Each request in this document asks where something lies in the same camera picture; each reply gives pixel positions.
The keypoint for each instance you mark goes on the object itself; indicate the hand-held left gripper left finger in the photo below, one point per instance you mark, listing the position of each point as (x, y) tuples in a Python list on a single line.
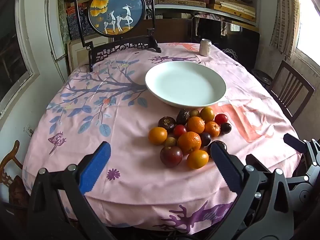
[(96, 170)]

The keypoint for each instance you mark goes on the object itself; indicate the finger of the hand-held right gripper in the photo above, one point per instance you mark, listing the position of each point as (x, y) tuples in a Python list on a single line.
[(255, 161), (293, 142)]

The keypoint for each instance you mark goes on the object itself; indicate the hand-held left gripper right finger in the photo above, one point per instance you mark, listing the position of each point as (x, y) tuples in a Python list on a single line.
[(225, 167)]

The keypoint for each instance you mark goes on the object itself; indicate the orange tomato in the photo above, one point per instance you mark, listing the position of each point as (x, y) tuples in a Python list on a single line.
[(157, 135), (197, 159)]

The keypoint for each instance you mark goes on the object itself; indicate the small orange tangerine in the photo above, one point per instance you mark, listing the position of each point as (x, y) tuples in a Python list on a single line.
[(212, 129)]

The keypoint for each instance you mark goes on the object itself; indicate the red cherry tomato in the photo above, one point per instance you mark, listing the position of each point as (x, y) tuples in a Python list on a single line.
[(221, 119), (180, 130)]

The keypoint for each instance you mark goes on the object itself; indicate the brown longan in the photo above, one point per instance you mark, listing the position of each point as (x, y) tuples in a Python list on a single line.
[(170, 141), (194, 113)]

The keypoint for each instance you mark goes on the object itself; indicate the wrinkled purple passion fruit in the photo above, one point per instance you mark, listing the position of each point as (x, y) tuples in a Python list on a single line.
[(183, 116), (166, 123)]

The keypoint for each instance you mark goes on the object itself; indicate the white plate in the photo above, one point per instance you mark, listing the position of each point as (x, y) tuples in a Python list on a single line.
[(185, 85)]

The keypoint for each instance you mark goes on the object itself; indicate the pink printed tablecloth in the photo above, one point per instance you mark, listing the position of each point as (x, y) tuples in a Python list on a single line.
[(140, 180)]

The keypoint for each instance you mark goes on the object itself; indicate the yellow-orange tangerine on cloth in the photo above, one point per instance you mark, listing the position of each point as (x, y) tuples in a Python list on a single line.
[(207, 114)]

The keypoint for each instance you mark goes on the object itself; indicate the dark wooden slatted chair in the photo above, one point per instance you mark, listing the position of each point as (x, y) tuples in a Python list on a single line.
[(290, 85)]

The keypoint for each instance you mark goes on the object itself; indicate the round black stool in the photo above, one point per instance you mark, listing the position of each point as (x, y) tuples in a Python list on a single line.
[(261, 76)]

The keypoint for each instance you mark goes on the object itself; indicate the carved wooden chair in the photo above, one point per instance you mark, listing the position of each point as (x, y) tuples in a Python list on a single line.
[(10, 162)]

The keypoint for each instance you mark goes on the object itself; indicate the white drink can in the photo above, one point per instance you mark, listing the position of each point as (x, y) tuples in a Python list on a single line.
[(205, 48)]

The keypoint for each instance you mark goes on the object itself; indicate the woven window blind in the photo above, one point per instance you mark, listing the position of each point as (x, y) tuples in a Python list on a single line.
[(283, 17)]

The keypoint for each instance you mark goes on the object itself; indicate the bright window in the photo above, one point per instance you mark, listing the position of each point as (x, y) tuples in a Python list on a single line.
[(308, 17)]

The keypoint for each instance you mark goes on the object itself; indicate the black glossy panel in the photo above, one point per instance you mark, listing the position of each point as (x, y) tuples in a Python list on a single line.
[(225, 30)]

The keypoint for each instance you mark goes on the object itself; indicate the white framed window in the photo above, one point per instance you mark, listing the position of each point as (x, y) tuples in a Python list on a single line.
[(15, 55)]

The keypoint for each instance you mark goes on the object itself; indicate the white leaning board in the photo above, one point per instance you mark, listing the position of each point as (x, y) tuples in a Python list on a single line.
[(53, 35)]

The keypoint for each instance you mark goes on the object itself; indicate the stack of wooden flat boxes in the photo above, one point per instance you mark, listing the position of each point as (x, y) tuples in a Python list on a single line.
[(235, 6)]

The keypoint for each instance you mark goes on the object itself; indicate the round deer picture screen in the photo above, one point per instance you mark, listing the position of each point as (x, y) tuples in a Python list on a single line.
[(116, 10)]

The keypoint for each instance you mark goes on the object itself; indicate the white wall socket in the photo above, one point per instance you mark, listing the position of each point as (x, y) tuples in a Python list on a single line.
[(28, 130)]

